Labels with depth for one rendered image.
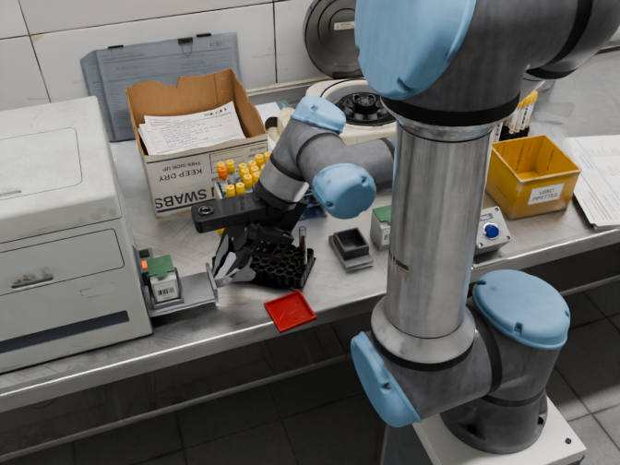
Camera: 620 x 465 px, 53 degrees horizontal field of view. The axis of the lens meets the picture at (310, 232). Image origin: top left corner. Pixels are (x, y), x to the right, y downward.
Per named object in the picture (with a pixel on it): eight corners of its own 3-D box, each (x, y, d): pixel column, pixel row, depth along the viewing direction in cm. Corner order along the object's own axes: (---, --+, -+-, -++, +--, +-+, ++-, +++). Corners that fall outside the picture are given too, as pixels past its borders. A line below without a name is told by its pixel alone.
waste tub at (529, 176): (508, 221, 123) (520, 182, 116) (478, 182, 133) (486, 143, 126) (568, 210, 126) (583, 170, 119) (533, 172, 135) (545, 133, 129)
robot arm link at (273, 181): (278, 175, 90) (262, 145, 96) (264, 199, 92) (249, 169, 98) (319, 186, 94) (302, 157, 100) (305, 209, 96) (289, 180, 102)
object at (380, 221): (379, 251, 117) (382, 223, 112) (369, 234, 120) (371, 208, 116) (399, 245, 118) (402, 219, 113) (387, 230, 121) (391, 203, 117)
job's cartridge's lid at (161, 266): (150, 281, 97) (149, 279, 97) (146, 261, 100) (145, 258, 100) (175, 275, 98) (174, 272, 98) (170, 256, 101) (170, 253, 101)
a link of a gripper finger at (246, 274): (244, 302, 106) (268, 262, 102) (213, 298, 103) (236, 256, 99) (240, 289, 108) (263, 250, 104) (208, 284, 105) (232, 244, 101)
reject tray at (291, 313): (280, 334, 102) (280, 330, 102) (263, 305, 107) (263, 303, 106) (316, 319, 104) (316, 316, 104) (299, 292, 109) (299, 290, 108)
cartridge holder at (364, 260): (346, 272, 113) (346, 258, 110) (328, 241, 119) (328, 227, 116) (373, 266, 114) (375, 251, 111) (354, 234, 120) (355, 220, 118)
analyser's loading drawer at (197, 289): (93, 337, 99) (86, 315, 96) (89, 307, 104) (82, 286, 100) (220, 304, 104) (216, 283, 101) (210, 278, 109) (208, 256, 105)
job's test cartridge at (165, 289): (157, 307, 101) (149, 280, 97) (152, 287, 104) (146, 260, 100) (181, 302, 102) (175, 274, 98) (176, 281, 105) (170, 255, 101)
